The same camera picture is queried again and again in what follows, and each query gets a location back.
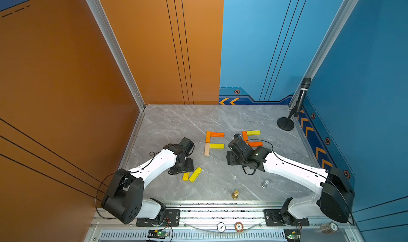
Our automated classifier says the yellow block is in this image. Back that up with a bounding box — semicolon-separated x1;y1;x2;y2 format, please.
189;167;202;183
182;172;190;181
246;130;261;136

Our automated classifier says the yellow block horizontal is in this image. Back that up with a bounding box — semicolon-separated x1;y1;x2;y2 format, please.
210;143;225;149

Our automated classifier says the beige block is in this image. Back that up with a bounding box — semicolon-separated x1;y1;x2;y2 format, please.
204;143;210;157

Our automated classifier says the light orange block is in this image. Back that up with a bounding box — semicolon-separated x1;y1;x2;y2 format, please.
205;131;211;143

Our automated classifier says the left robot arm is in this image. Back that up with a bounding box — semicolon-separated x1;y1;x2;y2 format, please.
101;141;195;225

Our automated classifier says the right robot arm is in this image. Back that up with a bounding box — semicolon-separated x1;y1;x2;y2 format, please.
226;138;355;226

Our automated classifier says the yellow block tilted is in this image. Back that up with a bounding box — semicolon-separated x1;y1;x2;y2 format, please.
189;167;202;183

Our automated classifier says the silver weight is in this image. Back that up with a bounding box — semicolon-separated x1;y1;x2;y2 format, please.
261;180;269;188

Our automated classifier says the brass weight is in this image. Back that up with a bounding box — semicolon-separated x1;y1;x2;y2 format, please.
231;191;239;199

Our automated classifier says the black microphone on stand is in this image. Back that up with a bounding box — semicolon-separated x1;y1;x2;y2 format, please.
277;77;311;131

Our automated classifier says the copper round token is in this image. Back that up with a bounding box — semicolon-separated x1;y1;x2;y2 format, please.
234;222;244;232

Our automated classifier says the white round token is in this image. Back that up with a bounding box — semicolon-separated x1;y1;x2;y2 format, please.
217;222;226;233

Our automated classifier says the left green circuit board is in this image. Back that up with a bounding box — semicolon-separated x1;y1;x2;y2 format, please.
147;230;169;241

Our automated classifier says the green circuit board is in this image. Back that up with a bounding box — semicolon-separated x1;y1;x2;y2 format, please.
284;229;301;242
147;230;169;241

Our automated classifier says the right green circuit board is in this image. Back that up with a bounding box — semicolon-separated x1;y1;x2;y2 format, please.
284;229;301;242

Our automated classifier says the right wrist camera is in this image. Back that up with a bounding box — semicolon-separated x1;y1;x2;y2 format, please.
228;134;249;152

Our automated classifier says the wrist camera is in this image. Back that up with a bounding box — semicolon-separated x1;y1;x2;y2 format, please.
179;137;194;156
228;134;249;152

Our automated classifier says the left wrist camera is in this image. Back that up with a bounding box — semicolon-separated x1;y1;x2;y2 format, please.
179;137;194;156

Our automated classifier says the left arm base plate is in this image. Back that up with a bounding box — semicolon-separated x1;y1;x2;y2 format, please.
136;209;181;227

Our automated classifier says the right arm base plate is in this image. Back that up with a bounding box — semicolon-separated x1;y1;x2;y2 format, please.
263;209;310;227

